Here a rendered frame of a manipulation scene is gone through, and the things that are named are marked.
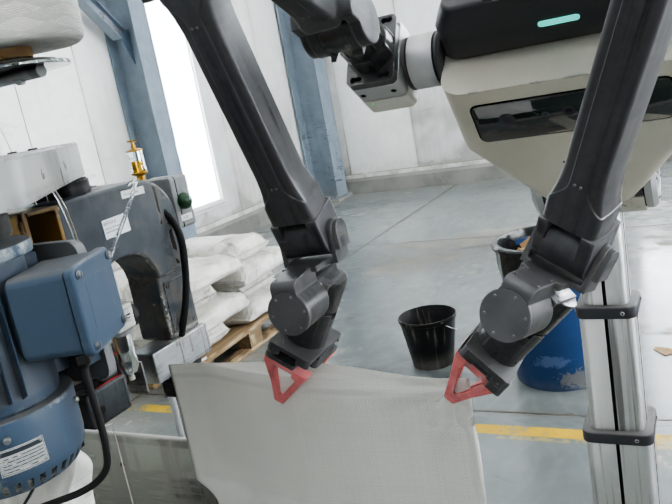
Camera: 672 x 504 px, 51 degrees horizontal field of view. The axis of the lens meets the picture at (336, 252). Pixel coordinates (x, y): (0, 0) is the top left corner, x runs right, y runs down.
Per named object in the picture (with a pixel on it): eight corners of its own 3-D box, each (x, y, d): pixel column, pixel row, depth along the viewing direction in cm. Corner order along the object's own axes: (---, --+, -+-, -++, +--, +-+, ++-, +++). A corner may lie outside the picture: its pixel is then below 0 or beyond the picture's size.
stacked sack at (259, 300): (305, 294, 483) (301, 272, 480) (253, 330, 426) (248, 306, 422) (254, 296, 503) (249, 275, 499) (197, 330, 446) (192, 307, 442)
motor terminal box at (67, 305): (137, 343, 78) (111, 243, 76) (105, 380, 68) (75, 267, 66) (65, 355, 79) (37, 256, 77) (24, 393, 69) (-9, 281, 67)
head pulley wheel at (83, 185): (104, 189, 111) (100, 173, 111) (60, 201, 103) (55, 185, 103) (64, 194, 115) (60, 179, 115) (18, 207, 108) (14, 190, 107)
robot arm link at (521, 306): (623, 248, 75) (553, 213, 79) (585, 259, 66) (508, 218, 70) (574, 342, 79) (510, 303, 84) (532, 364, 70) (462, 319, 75)
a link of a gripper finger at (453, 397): (421, 389, 87) (467, 339, 82) (439, 365, 93) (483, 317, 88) (464, 427, 85) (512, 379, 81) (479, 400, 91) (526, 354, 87)
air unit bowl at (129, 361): (145, 368, 104) (135, 329, 103) (131, 377, 102) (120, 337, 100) (130, 368, 106) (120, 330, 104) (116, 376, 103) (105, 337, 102)
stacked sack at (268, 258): (297, 260, 478) (293, 240, 474) (243, 293, 420) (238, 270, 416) (244, 263, 498) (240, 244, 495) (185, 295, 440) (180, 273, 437)
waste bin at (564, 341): (623, 351, 333) (610, 218, 319) (612, 400, 289) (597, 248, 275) (520, 350, 356) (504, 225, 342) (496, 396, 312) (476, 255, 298)
